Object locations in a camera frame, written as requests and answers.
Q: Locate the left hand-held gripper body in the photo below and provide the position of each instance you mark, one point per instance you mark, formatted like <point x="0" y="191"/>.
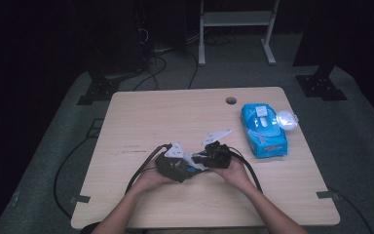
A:
<point x="167" y="165"/>

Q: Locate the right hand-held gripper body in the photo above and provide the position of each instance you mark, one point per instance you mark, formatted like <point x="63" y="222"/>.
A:
<point x="219" y="156"/>

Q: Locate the white wet wipe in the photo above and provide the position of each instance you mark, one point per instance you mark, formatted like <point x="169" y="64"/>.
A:
<point x="194" y="161"/>

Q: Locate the blue wet wipes pack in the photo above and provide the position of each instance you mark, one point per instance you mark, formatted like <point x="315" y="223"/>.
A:
<point x="268" y="150"/>

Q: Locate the person's left hand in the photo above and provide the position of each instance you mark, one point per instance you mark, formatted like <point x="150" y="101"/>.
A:
<point x="151" y="183"/>

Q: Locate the person's right hand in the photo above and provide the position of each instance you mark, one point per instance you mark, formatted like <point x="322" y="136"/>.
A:
<point x="235" y="177"/>

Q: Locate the grey tape strip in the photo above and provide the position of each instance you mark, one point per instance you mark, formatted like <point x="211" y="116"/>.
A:
<point x="79" y="199"/>
<point x="326" y="195"/>

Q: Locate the black stand base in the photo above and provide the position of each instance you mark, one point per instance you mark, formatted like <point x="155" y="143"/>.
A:
<point x="99" y="91"/>
<point x="321" y="87"/>

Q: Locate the white metal table frame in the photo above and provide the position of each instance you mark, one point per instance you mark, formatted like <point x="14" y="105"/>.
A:
<point x="237" y="18"/>

